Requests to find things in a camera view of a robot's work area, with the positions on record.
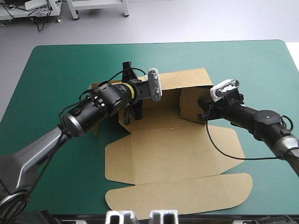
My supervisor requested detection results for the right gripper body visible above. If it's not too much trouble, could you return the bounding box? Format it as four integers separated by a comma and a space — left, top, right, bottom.
208, 91, 245, 120

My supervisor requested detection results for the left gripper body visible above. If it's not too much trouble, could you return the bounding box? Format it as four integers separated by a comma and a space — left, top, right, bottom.
133, 78, 153, 102

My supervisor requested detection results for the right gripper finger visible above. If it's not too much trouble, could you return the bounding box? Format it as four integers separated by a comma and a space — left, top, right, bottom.
197, 98, 212, 111
197, 112, 211, 123

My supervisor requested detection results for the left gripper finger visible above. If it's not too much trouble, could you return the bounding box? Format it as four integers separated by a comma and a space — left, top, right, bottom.
122, 61, 139, 84
132, 98, 145, 121

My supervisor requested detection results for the brown cardboard box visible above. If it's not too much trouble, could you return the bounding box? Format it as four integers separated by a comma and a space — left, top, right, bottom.
89, 67, 254, 220

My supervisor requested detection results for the white power strip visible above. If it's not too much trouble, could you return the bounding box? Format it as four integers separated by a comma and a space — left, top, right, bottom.
24, 0, 48, 11

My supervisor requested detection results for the white workbench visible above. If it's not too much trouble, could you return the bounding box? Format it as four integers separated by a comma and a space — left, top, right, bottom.
0, 0, 63, 24

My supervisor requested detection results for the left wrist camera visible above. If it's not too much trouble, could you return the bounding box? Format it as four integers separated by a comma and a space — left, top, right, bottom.
148, 68, 164, 102

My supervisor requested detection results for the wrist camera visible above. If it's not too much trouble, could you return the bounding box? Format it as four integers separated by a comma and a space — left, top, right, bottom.
148, 68, 164, 102
210, 79, 241, 102

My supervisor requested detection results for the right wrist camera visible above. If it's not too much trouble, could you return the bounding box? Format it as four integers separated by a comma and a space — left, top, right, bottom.
210, 79, 241, 102

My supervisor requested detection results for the white metal frame table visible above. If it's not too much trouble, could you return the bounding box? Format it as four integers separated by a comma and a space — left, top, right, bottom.
67, 0, 130, 20

